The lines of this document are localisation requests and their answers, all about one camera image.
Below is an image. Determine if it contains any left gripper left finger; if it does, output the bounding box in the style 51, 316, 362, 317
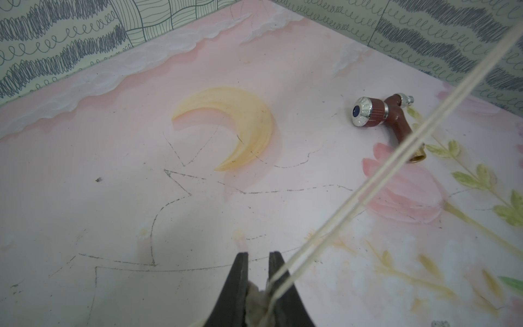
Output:
204, 252, 249, 327

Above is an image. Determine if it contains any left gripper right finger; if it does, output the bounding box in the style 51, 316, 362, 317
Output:
268, 252, 315, 327

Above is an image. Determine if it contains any cream cloth soil bag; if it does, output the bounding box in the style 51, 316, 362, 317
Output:
191, 281, 272, 327

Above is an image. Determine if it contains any maroon hose spray nozzle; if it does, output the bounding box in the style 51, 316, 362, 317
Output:
351, 93, 414, 144

